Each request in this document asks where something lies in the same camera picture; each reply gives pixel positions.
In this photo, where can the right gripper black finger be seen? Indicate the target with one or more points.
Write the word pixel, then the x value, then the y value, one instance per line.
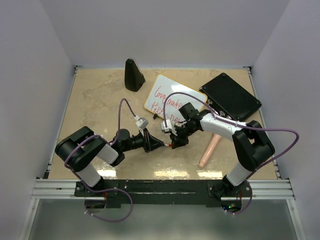
pixel 179 143
pixel 174 138

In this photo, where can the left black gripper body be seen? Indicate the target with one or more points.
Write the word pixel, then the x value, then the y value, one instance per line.
pixel 137 141

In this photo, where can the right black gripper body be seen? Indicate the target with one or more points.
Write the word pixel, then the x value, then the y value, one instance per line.
pixel 185 131

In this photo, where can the yellow framed whiteboard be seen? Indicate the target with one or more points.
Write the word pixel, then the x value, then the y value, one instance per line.
pixel 168 96

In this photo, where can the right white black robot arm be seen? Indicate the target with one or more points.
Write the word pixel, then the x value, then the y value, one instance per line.
pixel 251 143

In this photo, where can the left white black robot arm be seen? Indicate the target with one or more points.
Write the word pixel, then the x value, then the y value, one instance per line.
pixel 80 148

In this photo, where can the black flat electronic box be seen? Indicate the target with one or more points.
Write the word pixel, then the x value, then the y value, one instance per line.
pixel 229 98

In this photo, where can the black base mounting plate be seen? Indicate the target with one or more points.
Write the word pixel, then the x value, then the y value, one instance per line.
pixel 209 193

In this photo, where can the black wedge stand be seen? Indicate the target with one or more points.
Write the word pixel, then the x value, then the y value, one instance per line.
pixel 133 77

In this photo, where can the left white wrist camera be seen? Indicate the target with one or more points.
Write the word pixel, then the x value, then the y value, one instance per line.
pixel 141 122

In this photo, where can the pink plastic handle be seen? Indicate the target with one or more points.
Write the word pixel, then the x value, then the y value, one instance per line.
pixel 209 150

